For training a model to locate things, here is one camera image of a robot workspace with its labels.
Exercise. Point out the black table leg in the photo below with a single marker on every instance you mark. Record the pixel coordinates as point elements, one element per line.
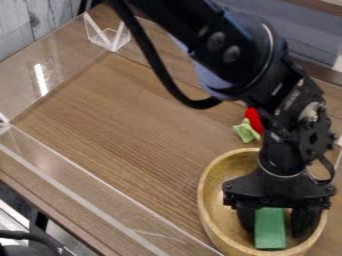
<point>40,220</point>

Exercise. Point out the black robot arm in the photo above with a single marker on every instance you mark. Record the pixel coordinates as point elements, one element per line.
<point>242,58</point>

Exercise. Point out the brown wooden bowl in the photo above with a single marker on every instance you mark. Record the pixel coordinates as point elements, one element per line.
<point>219,219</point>

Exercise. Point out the clear acrylic front panel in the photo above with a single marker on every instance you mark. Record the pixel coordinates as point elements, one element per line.
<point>111,222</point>

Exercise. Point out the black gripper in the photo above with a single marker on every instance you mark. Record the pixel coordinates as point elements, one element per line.
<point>258,190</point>

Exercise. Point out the clear acrylic corner bracket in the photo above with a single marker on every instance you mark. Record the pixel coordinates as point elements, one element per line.
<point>111,39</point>

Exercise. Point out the red plush strawberry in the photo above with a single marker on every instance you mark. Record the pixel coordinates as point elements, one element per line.
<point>250,129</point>

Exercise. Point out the green rectangular block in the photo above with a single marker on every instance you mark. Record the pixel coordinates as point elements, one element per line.
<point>270,232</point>

